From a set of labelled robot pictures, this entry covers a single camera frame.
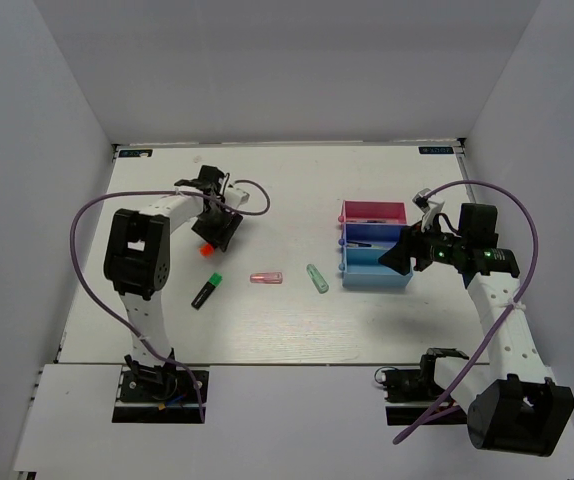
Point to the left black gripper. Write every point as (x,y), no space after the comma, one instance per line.
(221,235)

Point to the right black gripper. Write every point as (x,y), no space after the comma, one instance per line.
(412,241)

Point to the orange highlighter marker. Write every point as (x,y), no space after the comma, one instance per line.
(207,250)

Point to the green highlighter marker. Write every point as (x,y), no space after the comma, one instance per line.
(206,291)

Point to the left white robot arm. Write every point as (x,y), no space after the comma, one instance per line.
(138,255)

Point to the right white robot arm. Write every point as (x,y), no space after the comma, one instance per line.
(513,405)

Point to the dark blue storage bin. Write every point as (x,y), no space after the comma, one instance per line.
(381,235)

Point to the light blue storage bin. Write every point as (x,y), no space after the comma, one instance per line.
(360,269)

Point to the pink storage bin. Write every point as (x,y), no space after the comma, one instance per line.
(353,211)

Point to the pink correction tape case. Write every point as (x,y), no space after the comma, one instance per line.
(273,278)

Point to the green correction tape case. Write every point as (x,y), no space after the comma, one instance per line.
(317,278)

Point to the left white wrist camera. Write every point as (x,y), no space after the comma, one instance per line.
(235,197)

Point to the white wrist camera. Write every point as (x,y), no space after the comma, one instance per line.
(430,206)
(235,197)

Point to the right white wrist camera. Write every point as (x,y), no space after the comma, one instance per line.
(430,206)

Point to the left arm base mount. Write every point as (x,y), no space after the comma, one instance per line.
(139,402)

